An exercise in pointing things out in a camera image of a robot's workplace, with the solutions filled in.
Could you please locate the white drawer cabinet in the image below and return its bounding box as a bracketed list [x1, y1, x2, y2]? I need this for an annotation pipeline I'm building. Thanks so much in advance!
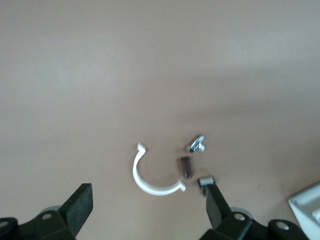
[288, 181, 320, 240]

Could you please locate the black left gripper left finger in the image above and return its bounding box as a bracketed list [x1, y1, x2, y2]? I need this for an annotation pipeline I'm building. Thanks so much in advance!
[0, 183, 94, 240]

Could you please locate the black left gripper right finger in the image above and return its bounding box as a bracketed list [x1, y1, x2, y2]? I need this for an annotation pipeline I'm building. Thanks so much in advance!
[199, 183, 310, 240]

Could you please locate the black switch with white cap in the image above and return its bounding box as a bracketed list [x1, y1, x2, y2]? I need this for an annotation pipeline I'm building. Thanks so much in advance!
[197, 176, 216, 198]

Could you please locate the brown terminal block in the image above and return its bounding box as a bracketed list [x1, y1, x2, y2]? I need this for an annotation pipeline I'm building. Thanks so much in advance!
[179, 156, 194, 180]

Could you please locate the silver metal connector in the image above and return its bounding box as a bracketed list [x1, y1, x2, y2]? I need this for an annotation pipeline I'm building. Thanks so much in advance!
[187, 134, 207, 153]

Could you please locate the white half-ring clamp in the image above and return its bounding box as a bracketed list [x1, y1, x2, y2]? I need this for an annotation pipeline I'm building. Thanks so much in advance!
[132, 141, 188, 197]

